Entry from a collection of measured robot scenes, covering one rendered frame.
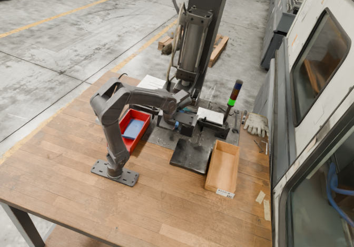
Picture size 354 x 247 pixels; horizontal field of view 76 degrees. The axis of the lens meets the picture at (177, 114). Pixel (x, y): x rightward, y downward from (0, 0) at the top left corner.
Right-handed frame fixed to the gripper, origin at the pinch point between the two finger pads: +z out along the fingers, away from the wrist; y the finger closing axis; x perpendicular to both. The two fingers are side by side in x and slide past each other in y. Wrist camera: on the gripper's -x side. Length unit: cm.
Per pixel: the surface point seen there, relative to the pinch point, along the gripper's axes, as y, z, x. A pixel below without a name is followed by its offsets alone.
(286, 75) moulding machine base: 84, 49, -67
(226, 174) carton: -13.7, 3.6, -32.9
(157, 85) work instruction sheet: 32.9, 30.9, 21.1
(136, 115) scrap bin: 2.1, 10.4, 20.3
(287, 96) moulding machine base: 56, 34, -65
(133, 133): -8.9, 6.8, 16.9
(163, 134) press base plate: -3.3, 10.6, 2.5
